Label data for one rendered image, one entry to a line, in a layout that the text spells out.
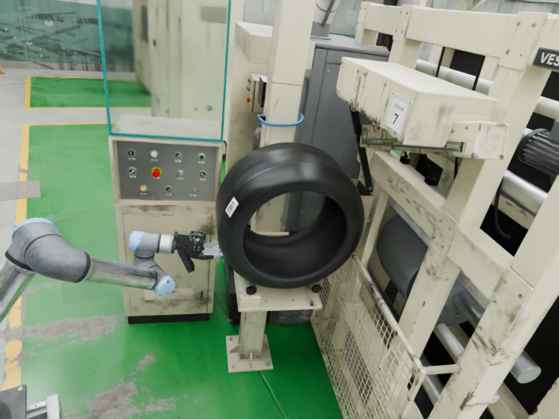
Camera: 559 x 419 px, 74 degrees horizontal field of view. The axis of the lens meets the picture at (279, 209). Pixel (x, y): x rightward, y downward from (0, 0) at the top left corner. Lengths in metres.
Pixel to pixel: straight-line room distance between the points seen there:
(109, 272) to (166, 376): 1.23
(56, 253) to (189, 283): 1.32
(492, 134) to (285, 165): 0.62
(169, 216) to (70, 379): 1.04
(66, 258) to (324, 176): 0.84
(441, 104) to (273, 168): 0.55
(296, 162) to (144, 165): 1.01
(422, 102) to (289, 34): 0.67
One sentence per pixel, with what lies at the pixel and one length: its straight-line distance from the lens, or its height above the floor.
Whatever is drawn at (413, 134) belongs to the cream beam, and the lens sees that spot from 1.10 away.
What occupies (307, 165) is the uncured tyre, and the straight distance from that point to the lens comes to 1.30.
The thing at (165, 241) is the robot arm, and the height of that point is 1.10.
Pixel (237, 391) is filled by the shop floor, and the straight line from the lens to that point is 2.35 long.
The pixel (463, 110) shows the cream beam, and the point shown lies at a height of 1.75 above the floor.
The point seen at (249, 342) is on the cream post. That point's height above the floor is 0.17.
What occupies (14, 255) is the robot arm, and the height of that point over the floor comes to 1.20.
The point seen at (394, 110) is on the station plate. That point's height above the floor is 1.71.
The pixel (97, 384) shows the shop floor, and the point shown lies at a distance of 2.45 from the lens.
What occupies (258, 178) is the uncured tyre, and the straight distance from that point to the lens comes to 1.28.
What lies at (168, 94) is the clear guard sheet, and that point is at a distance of 1.93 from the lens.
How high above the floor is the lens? 1.93
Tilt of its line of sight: 29 degrees down
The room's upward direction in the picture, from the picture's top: 9 degrees clockwise
